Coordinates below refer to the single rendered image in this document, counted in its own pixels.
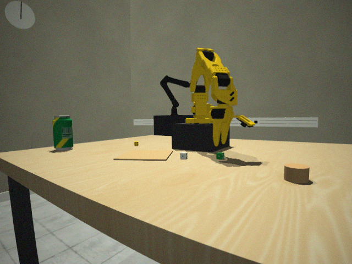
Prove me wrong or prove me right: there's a green drink can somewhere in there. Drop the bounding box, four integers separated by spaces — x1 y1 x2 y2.
53 116 73 151

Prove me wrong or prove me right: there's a brown cylinder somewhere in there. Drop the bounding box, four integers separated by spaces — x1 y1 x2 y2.
284 163 310 183

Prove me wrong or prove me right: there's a tan flat mat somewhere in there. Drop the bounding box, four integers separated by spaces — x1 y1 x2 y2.
113 150 173 161

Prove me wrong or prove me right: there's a green die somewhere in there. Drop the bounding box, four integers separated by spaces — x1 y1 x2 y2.
216 152 224 160

